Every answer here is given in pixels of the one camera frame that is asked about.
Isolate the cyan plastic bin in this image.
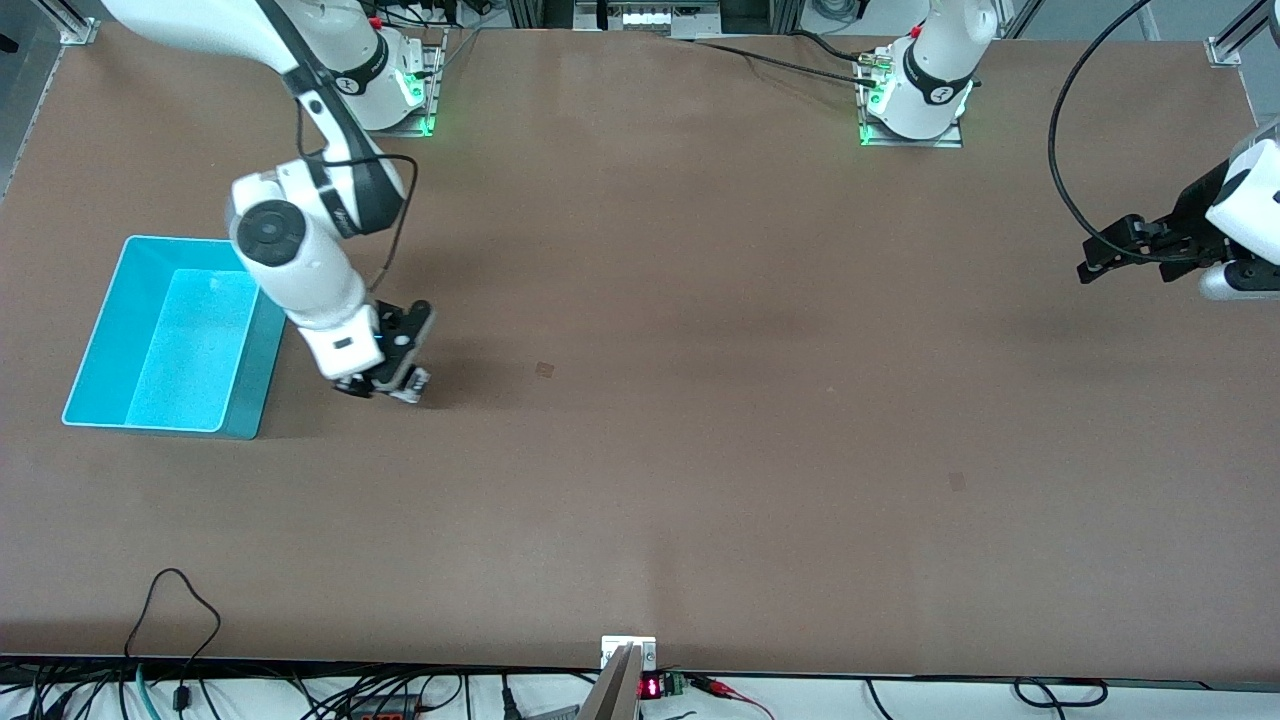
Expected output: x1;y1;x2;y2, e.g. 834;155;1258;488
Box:
62;236;291;441

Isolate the black power strip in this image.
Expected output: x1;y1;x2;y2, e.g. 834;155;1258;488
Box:
348;694;423;720

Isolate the red black clip lead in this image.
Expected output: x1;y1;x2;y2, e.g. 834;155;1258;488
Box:
688;675;776;720

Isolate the aluminium corner bracket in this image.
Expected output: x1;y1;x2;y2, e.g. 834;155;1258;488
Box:
40;0;101;47
1205;0;1280;69

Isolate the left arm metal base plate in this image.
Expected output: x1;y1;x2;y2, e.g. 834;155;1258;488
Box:
857;50;965;149

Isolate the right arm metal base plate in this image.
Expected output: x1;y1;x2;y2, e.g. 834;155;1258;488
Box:
331;28;446;138

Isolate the thin black looped cable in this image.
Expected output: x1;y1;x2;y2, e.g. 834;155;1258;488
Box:
123;568;222;713

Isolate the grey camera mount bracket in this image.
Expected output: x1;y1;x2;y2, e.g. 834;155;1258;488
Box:
578;635;658;720

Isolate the black cable on table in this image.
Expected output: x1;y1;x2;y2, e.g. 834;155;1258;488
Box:
690;30;886;91

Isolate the black coiled cable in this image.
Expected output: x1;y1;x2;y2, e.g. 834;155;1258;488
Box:
1012;677;1109;710

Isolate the aluminium frame with light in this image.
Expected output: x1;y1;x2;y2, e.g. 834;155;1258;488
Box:
572;0;723;39

